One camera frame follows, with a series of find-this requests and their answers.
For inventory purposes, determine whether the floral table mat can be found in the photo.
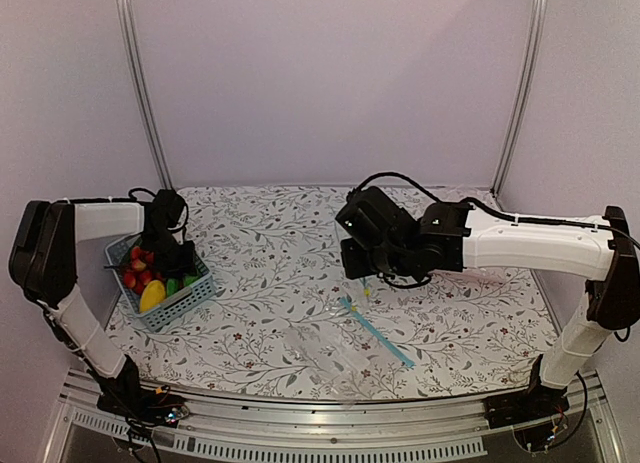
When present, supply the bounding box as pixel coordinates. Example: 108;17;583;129
107;187;557;400

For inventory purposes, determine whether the long green cucumber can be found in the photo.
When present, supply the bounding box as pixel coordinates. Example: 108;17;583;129
165;278;182;297

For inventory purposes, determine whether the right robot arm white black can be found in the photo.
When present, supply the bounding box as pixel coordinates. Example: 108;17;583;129
336;178;639;454

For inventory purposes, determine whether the aluminium frame post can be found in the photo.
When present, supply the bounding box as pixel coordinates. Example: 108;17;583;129
116;0;174;189
491;0;548;198

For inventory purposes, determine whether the right aluminium frame post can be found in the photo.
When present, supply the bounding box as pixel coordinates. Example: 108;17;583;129
491;0;548;198

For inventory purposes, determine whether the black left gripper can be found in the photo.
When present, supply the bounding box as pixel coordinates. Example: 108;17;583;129
142;229;196;279

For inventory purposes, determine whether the clear bag blue zipper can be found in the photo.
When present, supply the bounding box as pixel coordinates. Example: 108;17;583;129
284;293;415;406
354;277;374;312

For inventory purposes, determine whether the short green bitter gourd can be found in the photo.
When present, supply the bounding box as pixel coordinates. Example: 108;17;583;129
182;275;199;287

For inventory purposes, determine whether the red cherry bunch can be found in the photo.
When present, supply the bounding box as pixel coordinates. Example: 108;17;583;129
106;245;158;296

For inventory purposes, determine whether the yellow mango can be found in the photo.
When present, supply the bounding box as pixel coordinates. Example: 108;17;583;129
139;280;166;313

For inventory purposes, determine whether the light blue plastic basket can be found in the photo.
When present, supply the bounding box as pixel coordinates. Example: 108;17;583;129
105;235;214;333

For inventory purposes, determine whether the left aluminium frame post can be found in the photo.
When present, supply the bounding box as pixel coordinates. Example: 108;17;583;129
116;0;174;189

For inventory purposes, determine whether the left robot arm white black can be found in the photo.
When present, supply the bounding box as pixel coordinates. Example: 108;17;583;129
9;189;196;427

